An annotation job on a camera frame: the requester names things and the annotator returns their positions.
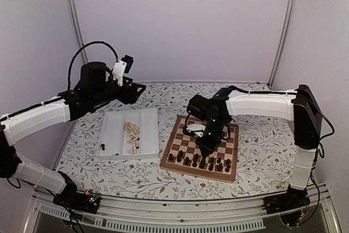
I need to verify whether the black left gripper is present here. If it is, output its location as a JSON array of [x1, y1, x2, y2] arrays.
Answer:
[[91, 76, 146, 107]]

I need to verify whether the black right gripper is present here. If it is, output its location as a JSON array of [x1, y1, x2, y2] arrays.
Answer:
[[195, 118, 226, 157]]

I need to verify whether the wooden chess board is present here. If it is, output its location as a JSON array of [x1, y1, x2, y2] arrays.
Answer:
[[159, 115, 239, 183]]

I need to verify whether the dark rook chess piece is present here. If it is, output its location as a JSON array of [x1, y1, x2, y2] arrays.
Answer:
[[225, 165, 231, 172]]

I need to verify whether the white plastic compartment tray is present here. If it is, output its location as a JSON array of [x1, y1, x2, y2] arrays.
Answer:
[[96, 107, 160, 160]]

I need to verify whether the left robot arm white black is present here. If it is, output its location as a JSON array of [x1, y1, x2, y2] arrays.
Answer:
[[1, 60, 146, 208]]

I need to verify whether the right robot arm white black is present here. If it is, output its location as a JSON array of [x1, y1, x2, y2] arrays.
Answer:
[[183, 85, 326, 209]]

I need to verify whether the pile of light chess pieces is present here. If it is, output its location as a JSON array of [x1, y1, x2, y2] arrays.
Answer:
[[124, 122, 140, 155]]

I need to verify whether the pile of dark chess pieces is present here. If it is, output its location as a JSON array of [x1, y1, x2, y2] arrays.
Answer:
[[100, 144, 119, 156]]

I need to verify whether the floral patterned table cloth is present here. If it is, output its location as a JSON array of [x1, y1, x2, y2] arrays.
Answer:
[[53, 81, 311, 200]]

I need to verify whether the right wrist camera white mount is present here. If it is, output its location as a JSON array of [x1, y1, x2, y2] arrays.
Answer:
[[182, 123, 206, 138]]

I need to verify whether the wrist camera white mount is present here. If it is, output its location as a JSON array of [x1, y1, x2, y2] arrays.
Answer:
[[182, 123, 206, 138], [112, 55, 134, 87]]

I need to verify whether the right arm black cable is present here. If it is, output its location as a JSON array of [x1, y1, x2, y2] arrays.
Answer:
[[222, 123, 232, 141]]

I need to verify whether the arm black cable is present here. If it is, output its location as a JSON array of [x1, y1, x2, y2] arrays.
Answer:
[[222, 123, 232, 141], [67, 41, 121, 92]]

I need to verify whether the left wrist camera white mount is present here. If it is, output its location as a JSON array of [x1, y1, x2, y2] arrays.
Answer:
[[112, 55, 134, 87]]

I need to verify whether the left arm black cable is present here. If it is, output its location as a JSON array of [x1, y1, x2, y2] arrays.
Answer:
[[67, 41, 121, 92]]

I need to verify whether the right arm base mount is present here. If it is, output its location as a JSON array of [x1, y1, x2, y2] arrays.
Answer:
[[261, 186, 310, 227]]

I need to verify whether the front aluminium rail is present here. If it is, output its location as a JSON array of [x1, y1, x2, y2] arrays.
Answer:
[[23, 184, 344, 232]]

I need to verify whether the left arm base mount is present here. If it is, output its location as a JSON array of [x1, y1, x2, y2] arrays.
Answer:
[[53, 181, 100, 214]]

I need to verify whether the left aluminium frame post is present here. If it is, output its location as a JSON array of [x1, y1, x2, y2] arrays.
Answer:
[[67, 0, 85, 48]]

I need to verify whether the aluminium frame post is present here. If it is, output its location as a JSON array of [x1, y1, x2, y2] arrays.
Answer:
[[67, 0, 85, 48], [268, 0, 296, 88]]

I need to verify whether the right aluminium frame post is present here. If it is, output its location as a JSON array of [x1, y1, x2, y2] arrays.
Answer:
[[268, 0, 296, 88]]

